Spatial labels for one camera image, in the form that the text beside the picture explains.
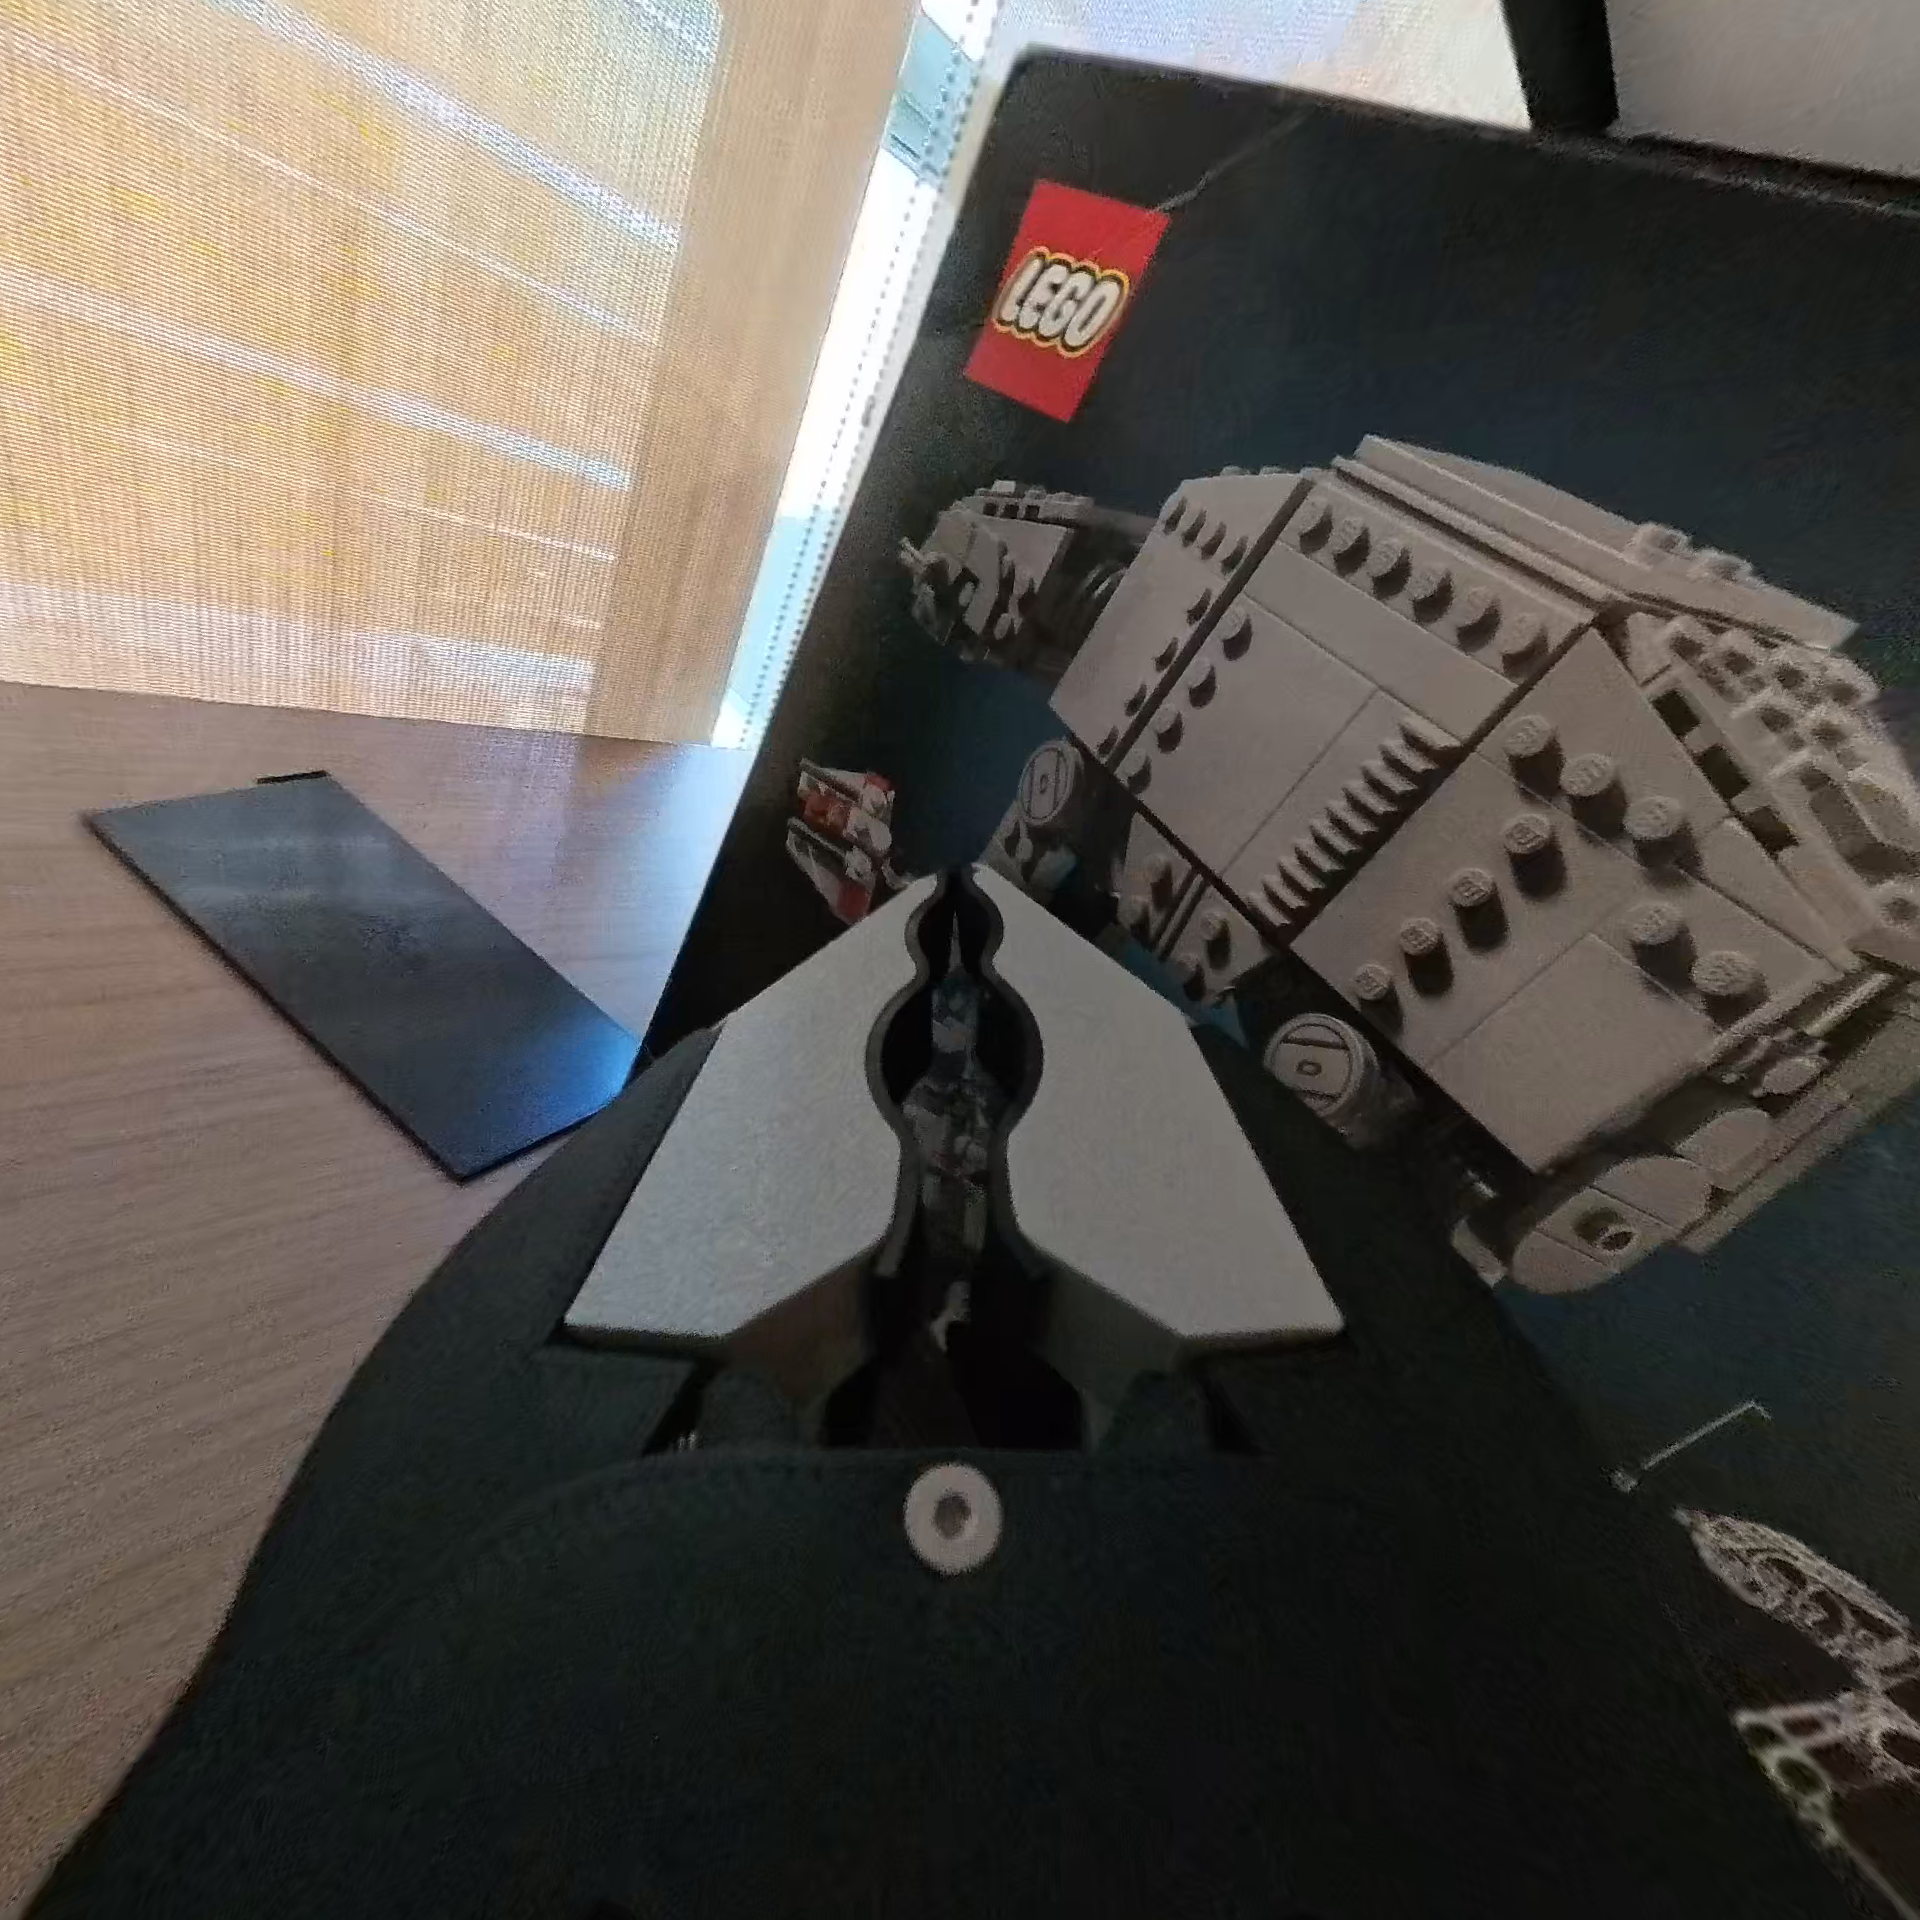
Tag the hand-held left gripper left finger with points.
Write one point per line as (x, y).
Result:
(750, 1185)

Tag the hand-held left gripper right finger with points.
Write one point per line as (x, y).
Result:
(1156, 1185)

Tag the black toy brick set box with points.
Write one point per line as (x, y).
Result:
(1501, 452)

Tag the black flat card sheet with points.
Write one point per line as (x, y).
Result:
(359, 967)

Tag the beige window roller blind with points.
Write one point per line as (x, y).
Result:
(375, 347)

